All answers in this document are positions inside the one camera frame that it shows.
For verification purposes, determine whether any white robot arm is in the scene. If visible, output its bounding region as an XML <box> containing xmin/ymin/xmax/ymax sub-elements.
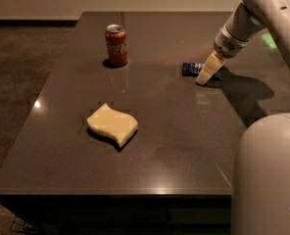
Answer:
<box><xmin>196</xmin><ymin>0</ymin><xmax>290</xmax><ymax>235</ymax></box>

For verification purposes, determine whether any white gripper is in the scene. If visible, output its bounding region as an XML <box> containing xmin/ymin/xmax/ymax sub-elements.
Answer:
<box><xmin>196</xmin><ymin>24</ymin><xmax>250</xmax><ymax>85</ymax></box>

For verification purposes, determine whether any yellow green sponge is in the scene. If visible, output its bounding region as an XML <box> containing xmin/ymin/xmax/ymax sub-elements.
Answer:
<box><xmin>86</xmin><ymin>104</ymin><xmax>138</xmax><ymax>148</ymax></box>

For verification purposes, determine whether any blue rxbar blueberry wrapper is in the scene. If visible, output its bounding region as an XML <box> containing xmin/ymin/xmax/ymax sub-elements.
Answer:
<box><xmin>181</xmin><ymin>63</ymin><xmax>223</xmax><ymax>80</ymax></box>

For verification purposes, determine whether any red coke can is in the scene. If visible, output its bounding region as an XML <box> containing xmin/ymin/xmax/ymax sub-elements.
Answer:
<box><xmin>105</xmin><ymin>23</ymin><xmax>127</xmax><ymax>67</ymax></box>

